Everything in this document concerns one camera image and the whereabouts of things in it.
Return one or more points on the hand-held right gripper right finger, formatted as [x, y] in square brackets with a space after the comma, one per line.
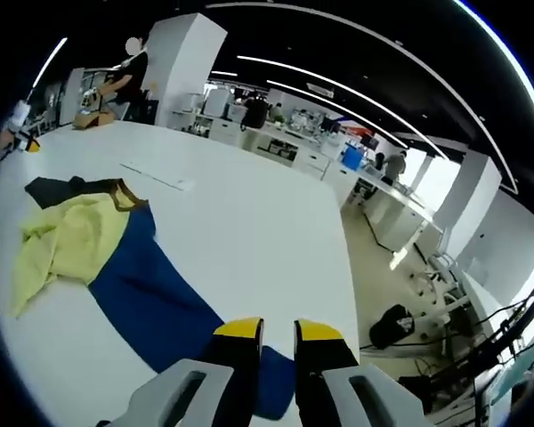
[320, 382]

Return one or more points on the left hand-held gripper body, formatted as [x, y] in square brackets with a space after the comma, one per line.
[18, 116]

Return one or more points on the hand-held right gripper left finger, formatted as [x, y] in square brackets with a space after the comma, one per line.
[231, 382]

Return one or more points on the yellow colour-block garment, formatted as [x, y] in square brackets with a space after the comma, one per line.
[142, 276]

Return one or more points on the person's left hand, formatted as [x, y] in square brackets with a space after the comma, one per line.
[6, 141]

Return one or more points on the brown cardboard box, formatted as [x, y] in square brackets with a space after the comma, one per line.
[93, 118]

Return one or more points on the black bag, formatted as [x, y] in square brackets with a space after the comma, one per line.
[392, 324]

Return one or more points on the white chair base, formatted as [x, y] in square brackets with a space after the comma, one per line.
[440, 289]

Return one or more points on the black backpack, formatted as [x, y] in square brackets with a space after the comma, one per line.
[254, 113]

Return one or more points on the blue barrel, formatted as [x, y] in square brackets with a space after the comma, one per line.
[352, 156]

